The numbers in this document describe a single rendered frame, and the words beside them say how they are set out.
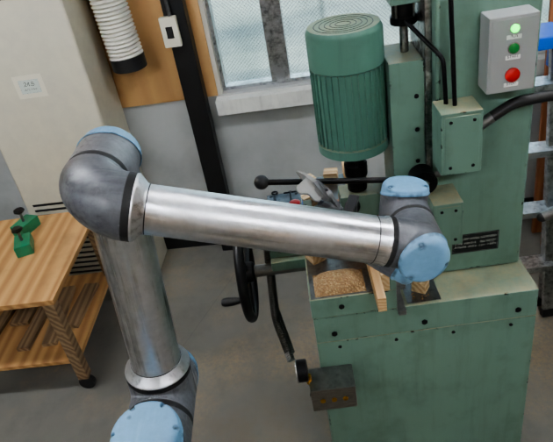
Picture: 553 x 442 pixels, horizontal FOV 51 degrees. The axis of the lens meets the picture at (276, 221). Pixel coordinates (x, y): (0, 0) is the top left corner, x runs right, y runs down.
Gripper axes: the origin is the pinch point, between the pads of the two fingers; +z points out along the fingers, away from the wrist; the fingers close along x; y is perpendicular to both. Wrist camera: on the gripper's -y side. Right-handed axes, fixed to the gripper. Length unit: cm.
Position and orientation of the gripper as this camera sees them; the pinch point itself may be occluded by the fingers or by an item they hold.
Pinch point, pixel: (298, 197)
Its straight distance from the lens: 142.2
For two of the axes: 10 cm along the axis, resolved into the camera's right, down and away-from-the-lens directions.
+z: -6.6, -3.9, 6.4
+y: -7.5, 3.9, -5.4
